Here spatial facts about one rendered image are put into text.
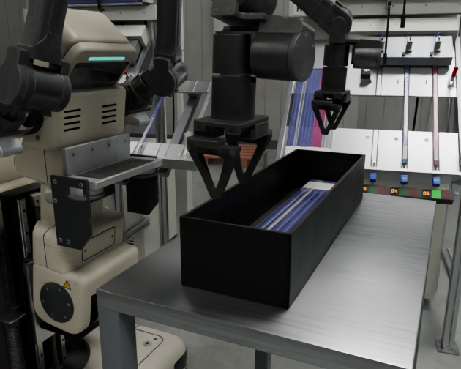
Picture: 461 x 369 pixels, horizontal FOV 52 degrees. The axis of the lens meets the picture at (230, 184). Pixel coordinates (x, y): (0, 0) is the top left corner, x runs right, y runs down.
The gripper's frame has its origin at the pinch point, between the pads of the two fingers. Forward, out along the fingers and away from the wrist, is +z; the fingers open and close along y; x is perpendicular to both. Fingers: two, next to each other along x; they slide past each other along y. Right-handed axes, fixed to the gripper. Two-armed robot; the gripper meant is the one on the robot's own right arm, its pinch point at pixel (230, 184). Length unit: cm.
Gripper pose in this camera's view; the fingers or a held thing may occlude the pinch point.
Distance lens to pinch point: 64.4
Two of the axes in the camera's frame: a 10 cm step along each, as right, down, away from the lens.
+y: 4.3, -2.3, 8.7
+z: -0.3, 9.6, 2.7
